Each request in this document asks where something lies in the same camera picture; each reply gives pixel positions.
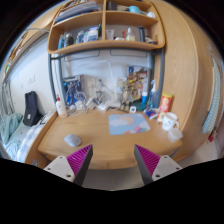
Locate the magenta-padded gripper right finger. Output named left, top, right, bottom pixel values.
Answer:
left=133, top=144, right=184, bottom=186

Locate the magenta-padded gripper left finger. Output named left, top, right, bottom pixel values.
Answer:
left=43, top=143, right=94, bottom=187

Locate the grey computer mouse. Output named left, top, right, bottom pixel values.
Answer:
left=63, top=133, right=83, bottom=148

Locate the blue cloud print mouse pad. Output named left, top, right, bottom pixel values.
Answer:
left=108, top=113, right=152, bottom=136

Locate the clear plastic cup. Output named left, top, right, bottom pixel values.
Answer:
left=167, top=127, right=184, bottom=143

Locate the checked bed sheet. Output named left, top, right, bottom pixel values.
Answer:
left=16, top=123, right=46, bottom=164

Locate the white mug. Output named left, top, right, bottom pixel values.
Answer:
left=161, top=112, right=180, bottom=132

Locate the blue white packet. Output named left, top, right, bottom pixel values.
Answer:
left=143, top=108, right=159, bottom=120

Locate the white red-capped pump bottle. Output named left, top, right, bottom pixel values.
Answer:
left=55, top=94, right=68, bottom=119

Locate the red yellow snack can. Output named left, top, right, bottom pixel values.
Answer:
left=157, top=92, right=174, bottom=123

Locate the teal blanket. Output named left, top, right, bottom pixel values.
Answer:
left=0, top=112, right=24, bottom=154

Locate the white charger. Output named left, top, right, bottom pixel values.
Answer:
left=74, top=100, right=86, bottom=111

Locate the teal round tin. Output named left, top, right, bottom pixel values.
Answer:
left=134, top=102, right=148, bottom=112

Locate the blue spray bottle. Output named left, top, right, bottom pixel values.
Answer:
left=148, top=79, right=160, bottom=109

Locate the wooden figurine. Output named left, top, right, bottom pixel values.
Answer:
left=119, top=88, right=133, bottom=113

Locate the blue robot model kit box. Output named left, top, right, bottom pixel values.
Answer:
left=63, top=75, right=84, bottom=107

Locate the light blue patterned towel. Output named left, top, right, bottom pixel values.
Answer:
left=202, top=58, right=223, bottom=134

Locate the wooden shelf unit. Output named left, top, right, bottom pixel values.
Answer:
left=47, top=0, right=166, bottom=55

